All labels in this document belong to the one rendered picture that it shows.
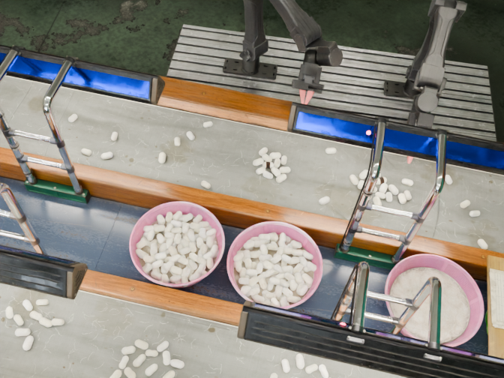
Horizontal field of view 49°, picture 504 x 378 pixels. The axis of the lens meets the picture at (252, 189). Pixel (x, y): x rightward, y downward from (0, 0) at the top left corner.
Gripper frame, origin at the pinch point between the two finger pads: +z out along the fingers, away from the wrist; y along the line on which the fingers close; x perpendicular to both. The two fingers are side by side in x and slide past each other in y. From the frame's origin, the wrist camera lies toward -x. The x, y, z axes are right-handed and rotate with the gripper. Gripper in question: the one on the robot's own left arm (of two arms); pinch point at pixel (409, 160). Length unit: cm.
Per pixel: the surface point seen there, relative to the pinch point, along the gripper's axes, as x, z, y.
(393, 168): 7.2, 3.5, -3.0
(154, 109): 10, 0, -83
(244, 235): -17, 30, -44
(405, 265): -15.1, 28.8, 2.8
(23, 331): -43, 61, -92
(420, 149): -29.6, -3.7, -3.3
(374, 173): -40.9, 3.9, -14.6
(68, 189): -11, 29, -100
